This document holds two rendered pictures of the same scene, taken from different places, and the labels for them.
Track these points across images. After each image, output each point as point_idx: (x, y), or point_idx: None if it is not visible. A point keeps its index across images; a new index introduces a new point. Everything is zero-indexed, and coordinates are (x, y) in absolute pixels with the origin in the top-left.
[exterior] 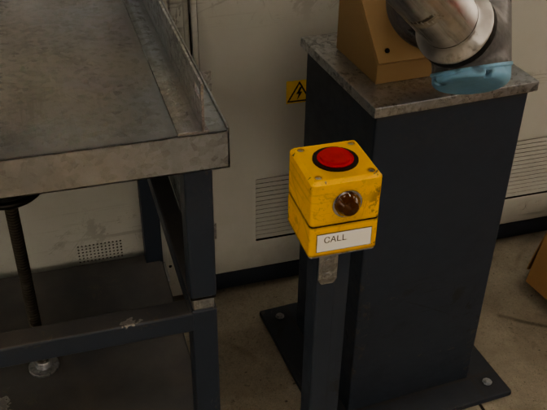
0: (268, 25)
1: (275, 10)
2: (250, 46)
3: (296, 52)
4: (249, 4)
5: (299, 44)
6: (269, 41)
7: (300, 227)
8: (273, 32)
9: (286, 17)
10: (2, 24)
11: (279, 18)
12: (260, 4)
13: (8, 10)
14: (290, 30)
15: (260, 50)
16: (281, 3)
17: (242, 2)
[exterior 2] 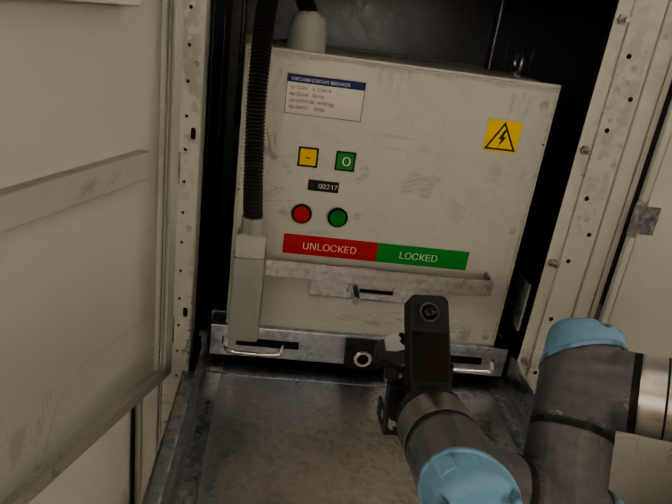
0: (634, 470)
1: (647, 457)
2: (608, 486)
3: (654, 499)
4: (622, 448)
5: (660, 492)
6: (629, 485)
7: None
8: (637, 477)
9: (656, 466)
10: (399, 480)
11: (648, 465)
12: (633, 450)
13: (400, 451)
14: (655, 478)
15: (617, 492)
16: (655, 452)
17: (615, 445)
